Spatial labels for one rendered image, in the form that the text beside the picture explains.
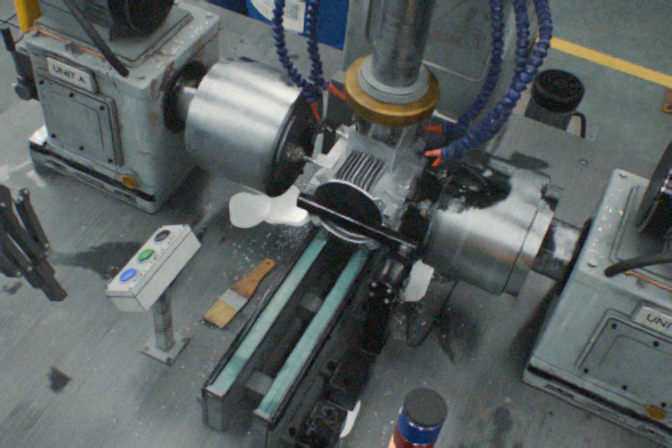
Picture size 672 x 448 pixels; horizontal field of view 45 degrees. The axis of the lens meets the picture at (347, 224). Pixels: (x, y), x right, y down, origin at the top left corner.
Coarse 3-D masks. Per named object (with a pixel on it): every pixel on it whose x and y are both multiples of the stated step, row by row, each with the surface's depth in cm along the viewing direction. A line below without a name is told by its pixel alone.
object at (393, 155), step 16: (352, 128) 154; (368, 128) 159; (384, 128) 158; (416, 128) 161; (352, 144) 156; (368, 144) 154; (384, 144) 152; (400, 144) 153; (384, 160) 155; (400, 160) 158
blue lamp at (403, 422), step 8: (400, 416) 110; (400, 424) 110; (408, 424) 108; (408, 432) 109; (416, 432) 108; (424, 432) 107; (432, 432) 108; (408, 440) 110; (416, 440) 109; (424, 440) 109; (432, 440) 110
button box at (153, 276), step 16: (176, 240) 140; (192, 240) 143; (160, 256) 137; (176, 256) 139; (144, 272) 134; (160, 272) 136; (176, 272) 139; (112, 288) 135; (128, 288) 132; (144, 288) 134; (160, 288) 136; (128, 304) 134; (144, 304) 133
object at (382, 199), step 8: (416, 144) 162; (424, 144) 163; (416, 152) 163; (328, 168) 154; (320, 176) 154; (328, 176) 154; (384, 192) 151; (376, 200) 151; (384, 200) 151; (312, 216) 163; (320, 224) 163
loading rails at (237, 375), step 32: (320, 256) 164; (288, 288) 156; (352, 288) 156; (256, 320) 150; (288, 320) 161; (320, 320) 152; (224, 352) 144; (256, 352) 148; (320, 352) 150; (224, 384) 141; (256, 384) 149; (288, 384) 142; (224, 416) 145; (256, 416) 137; (288, 416) 145
